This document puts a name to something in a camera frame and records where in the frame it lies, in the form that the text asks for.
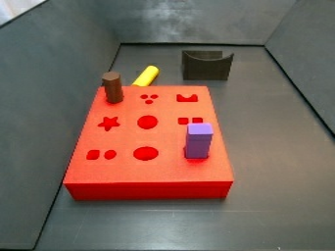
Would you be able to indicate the yellow oval peg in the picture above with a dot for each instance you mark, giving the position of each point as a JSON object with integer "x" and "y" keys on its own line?
{"x": 147, "y": 76}

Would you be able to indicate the red shape sorter board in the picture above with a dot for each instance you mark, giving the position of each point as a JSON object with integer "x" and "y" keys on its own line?
{"x": 130, "y": 152}

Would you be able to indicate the black curved fixture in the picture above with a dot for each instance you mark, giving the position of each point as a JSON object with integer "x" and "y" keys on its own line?
{"x": 206, "y": 65}

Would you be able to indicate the purple square peg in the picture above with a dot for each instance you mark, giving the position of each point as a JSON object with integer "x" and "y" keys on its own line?
{"x": 198, "y": 140}

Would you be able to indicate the brown cylindrical peg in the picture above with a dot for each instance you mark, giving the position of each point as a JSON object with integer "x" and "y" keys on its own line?
{"x": 112, "y": 87}

